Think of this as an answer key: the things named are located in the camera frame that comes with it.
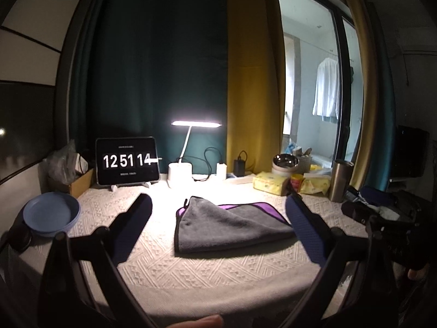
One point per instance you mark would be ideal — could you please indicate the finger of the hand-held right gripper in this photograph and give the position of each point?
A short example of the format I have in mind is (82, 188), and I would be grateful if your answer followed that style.
(358, 208)

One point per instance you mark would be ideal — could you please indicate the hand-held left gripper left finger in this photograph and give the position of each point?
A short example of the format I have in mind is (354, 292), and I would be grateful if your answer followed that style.
(136, 222)

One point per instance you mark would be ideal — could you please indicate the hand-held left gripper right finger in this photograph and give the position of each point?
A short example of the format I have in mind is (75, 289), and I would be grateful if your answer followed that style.
(304, 229)

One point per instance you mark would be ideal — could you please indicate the grey towel with purple edge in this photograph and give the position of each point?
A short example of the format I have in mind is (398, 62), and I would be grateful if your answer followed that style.
(225, 227)

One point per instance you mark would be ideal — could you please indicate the person's right hand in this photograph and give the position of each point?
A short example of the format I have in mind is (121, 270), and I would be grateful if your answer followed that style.
(421, 256)

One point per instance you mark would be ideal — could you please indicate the person's left hand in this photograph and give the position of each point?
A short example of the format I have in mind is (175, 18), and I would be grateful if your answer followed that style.
(198, 323)

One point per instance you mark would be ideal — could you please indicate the steel tumbler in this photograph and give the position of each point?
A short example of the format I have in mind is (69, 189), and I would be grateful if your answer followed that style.
(339, 181)

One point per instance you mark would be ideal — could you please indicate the white tablet stand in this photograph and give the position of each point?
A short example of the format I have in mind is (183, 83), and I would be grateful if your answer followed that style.
(115, 187)

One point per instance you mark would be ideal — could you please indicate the yellow snack packet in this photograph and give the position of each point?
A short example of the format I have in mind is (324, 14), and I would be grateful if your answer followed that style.
(315, 184)

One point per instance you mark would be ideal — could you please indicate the yellow tissue pack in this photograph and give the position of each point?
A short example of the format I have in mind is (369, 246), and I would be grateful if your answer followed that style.
(271, 182)

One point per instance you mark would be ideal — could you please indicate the black tablet showing clock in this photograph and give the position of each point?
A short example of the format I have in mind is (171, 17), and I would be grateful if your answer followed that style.
(127, 160)

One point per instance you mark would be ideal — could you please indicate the white desk lamp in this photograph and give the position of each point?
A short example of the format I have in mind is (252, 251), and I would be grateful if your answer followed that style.
(180, 174)

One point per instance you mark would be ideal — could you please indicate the white woven basket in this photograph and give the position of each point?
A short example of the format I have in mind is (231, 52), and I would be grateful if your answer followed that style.
(304, 164)

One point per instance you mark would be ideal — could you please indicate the cardboard box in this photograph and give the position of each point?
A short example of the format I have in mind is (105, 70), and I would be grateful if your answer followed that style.
(82, 182)

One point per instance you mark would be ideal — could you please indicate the steel bowl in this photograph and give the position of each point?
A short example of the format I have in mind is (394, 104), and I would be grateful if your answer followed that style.
(285, 162)

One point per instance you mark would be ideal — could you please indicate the black box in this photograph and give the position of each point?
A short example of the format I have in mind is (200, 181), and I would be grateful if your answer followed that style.
(409, 152)

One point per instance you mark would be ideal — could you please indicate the white power strip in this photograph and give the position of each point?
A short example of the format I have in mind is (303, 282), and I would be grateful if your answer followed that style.
(240, 179)

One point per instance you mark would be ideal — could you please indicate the blue plastic bowl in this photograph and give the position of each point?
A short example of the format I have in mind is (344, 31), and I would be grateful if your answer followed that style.
(49, 213)

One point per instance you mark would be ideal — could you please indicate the black power adapter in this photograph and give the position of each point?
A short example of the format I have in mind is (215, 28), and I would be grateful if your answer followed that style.
(240, 165)

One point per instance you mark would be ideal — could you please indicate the clear plastic bag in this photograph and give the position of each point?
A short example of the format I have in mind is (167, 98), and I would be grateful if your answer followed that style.
(63, 164)

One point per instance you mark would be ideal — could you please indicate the white knitted tablecloth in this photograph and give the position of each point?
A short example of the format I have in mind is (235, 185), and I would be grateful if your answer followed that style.
(211, 280)

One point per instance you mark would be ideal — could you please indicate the white charger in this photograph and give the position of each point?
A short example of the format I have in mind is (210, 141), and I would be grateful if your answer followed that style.
(221, 170)

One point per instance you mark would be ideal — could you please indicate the teal curtain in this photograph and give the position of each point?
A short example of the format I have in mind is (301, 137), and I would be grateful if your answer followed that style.
(384, 109)

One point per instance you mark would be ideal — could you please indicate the black round object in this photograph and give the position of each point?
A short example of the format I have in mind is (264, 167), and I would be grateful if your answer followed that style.
(19, 237)

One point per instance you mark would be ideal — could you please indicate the white hanging shirt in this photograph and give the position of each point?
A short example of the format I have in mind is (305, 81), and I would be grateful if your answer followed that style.
(327, 88)

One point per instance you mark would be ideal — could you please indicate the yellow curtain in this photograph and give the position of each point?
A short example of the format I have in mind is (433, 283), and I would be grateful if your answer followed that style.
(254, 75)
(362, 75)

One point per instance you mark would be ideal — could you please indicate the dark green curtain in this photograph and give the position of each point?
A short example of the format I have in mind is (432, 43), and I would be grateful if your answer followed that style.
(150, 61)

